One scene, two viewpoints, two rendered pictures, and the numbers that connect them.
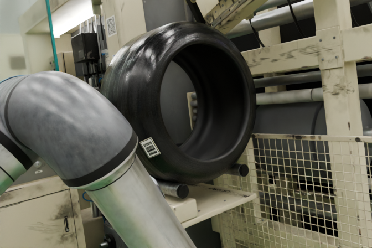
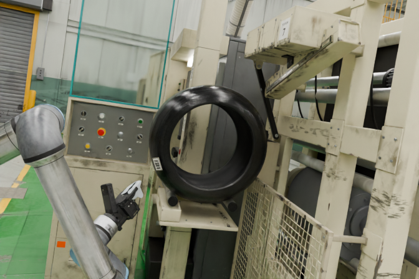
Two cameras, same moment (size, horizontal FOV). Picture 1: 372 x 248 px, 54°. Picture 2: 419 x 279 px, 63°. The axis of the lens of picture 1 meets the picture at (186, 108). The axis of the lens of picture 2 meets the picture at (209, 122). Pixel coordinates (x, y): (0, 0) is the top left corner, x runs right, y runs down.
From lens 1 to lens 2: 0.74 m
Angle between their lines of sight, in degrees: 26
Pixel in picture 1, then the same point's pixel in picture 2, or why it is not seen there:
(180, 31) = (204, 93)
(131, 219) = (46, 187)
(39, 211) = (119, 181)
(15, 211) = (105, 175)
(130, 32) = (201, 81)
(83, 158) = (24, 151)
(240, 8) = (281, 83)
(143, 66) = (168, 110)
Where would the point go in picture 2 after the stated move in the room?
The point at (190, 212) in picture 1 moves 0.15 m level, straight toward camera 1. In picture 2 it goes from (174, 217) to (155, 226)
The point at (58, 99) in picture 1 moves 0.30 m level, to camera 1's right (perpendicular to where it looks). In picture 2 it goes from (27, 123) to (108, 143)
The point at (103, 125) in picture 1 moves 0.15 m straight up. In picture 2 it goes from (37, 140) to (44, 85)
